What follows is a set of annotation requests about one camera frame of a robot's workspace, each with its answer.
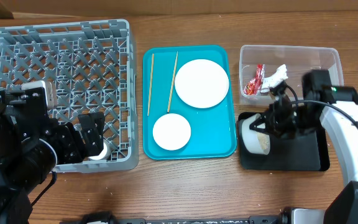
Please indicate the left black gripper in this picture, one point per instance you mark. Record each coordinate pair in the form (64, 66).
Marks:
(94, 137)

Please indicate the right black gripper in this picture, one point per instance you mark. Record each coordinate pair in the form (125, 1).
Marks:
(271, 121)

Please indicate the grey bowl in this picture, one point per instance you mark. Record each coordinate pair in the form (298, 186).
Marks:
(249, 137)

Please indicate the red sauce packet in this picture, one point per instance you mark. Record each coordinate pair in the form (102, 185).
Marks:
(254, 85)

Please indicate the white napkin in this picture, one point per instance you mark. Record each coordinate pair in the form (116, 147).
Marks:
(275, 79)

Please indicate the pink shallow bowl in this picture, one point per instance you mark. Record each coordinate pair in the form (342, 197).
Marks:
(171, 132)

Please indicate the wooden chopstick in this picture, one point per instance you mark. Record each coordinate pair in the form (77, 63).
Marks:
(172, 83)
(150, 84)

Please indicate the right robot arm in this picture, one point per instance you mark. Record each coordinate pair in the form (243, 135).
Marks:
(334, 108)

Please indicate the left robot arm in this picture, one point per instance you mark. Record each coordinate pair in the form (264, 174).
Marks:
(32, 144)

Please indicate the black waste tray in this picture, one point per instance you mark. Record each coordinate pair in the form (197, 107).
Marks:
(308, 153)

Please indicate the grey dishwasher rack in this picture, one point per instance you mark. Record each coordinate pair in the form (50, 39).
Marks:
(92, 65)

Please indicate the pile of rice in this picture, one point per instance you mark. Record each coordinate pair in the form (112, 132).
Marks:
(264, 141)

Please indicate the teal serving tray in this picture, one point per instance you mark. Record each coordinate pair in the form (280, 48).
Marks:
(213, 130)

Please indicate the clear plastic bin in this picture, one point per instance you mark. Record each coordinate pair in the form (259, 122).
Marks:
(299, 60)

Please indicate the large white plate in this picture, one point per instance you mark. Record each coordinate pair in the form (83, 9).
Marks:
(201, 83)

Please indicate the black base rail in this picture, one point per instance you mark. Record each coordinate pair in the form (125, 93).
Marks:
(197, 221)

